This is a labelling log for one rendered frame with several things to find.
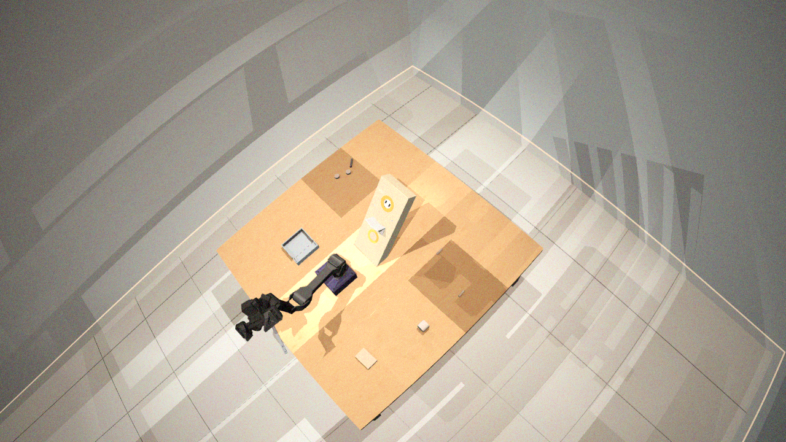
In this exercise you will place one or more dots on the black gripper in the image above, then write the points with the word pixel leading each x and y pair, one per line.
pixel 270 317

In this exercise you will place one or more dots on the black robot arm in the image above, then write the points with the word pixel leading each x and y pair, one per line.
pixel 335 266

